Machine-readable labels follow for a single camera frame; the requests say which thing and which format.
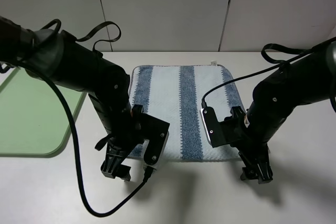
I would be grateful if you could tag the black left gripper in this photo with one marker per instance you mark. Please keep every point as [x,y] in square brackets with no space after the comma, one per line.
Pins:
[122,125]

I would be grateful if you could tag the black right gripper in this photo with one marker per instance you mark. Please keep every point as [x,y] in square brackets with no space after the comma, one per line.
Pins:
[249,146]

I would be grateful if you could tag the blue white striped towel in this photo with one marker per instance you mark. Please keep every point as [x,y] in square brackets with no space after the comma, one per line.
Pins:
[173,94]

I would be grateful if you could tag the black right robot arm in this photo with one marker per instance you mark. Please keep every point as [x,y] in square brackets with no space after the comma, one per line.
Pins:
[307,81]

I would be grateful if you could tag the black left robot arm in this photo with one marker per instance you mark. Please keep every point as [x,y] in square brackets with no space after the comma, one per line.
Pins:
[56,56]

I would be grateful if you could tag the light green plastic tray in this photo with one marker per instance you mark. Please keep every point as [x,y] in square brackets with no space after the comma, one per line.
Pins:
[33,121]

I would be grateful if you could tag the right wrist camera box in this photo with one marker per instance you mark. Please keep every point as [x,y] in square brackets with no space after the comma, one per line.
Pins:
[216,132]

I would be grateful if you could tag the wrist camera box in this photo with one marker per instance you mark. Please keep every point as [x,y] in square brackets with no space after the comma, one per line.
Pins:
[216,132]
[156,132]

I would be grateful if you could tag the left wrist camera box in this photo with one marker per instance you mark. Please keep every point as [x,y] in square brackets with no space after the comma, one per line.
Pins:
[156,132]

